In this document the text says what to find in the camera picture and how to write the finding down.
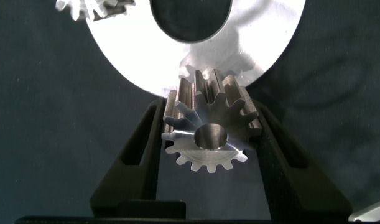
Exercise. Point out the steel spur gear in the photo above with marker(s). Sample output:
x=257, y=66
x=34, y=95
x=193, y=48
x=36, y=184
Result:
x=189, y=152
x=84, y=7

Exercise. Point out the round white plate with pins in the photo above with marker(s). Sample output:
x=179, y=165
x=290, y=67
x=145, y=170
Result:
x=140, y=53

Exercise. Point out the boxy camera with shiny side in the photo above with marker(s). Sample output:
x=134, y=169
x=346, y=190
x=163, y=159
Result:
x=371, y=213

